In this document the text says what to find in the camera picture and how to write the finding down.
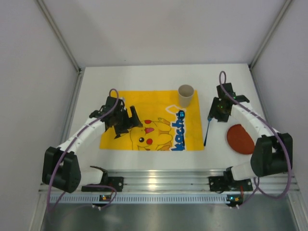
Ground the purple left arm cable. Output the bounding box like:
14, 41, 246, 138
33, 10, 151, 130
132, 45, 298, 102
47, 89, 118, 215

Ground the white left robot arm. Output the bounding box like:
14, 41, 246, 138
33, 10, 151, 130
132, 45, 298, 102
42, 96, 142, 193

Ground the beige paper cup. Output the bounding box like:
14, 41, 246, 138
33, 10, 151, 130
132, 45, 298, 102
178, 84, 194, 108

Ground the blue metallic fork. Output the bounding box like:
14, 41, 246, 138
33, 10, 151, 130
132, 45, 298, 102
204, 117, 212, 147

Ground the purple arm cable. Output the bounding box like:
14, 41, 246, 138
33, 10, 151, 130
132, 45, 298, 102
47, 89, 118, 215
218, 71, 293, 209

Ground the right aluminium corner post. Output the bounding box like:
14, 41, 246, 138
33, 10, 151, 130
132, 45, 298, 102
248, 0, 294, 71

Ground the red-orange plate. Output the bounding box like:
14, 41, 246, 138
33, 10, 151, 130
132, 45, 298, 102
226, 124, 255, 155

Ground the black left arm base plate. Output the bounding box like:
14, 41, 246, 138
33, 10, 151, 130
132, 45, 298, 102
81, 176, 124, 192

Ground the slotted grey cable duct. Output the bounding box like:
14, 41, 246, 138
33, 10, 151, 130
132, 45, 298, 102
59, 193, 230, 204

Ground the left aluminium corner post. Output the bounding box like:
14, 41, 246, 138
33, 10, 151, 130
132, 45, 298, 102
36, 0, 81, 72

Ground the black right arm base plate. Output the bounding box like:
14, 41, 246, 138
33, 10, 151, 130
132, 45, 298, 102
208, 176, 253, 193

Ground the yellow Pikachu cloth placemat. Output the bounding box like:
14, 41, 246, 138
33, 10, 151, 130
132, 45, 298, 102
100, 90, 204, 151

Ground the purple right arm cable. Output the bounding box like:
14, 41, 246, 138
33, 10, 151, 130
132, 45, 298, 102
218, 71, 293, 209

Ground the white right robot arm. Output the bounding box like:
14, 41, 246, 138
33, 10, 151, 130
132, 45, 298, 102
208, 83, 293, 184

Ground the aluminium mounting rail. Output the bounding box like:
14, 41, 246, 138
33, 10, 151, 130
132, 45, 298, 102
38, 169, 299, 193

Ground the aluminium corner post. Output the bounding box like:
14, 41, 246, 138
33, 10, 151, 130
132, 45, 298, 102
248, 0, 294, 71
36, 0, 81, 72

